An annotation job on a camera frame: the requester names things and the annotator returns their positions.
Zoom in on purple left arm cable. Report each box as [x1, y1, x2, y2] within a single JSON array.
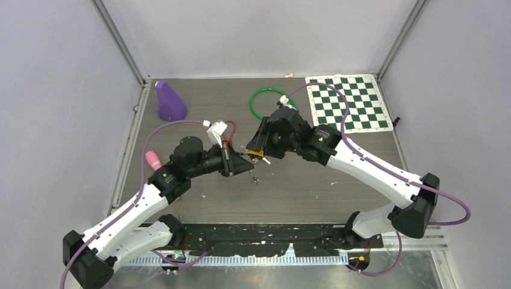
[[58, 119, 212, 289]]

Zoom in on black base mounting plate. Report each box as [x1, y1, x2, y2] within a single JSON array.
[[169, 223, 383, 257]]

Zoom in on pink marker pen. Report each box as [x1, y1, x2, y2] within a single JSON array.
[[145, 151, 162, 171]]

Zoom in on red cable padlock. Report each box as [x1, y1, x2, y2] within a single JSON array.
[[222, 120, 237, 144]]

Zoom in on yellow Opel padlock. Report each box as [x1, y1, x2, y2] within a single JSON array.
[[245, 149, 265, 159]]

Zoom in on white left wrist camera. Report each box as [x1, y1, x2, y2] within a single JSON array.
[[207, 121, 227, 147]]

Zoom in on green white chessboard mat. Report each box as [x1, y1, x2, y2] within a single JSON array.
[[305, 74, 393, 134]]

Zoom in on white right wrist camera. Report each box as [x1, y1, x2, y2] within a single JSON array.
[[277, 95, 289, 108]]

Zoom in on green cable lock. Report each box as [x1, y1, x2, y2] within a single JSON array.
[[248, 87, 299, 120]]

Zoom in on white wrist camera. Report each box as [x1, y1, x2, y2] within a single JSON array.
[[207, 121, 227, 147], [277, 95, 289, 108]]

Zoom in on aluminium frame rail front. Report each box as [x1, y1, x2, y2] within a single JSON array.
[[122, 226, 447, 266]]

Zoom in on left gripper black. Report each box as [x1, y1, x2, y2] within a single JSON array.
[[188, 140, 253, 178]]

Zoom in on purple plastic cone block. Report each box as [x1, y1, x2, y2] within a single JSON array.
[[155, 80, 188, 122]]

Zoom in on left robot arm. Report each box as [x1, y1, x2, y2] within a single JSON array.
[[63, 136, 254, 288]]

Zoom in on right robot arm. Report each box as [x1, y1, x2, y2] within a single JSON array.
[[246, 107, 439, 247]]

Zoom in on small silver keys on table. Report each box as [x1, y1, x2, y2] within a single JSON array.
[[250, 175, 262, 185]]

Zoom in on small silver key bunch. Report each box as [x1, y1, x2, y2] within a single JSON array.
[[254, 157, 271, 165]]

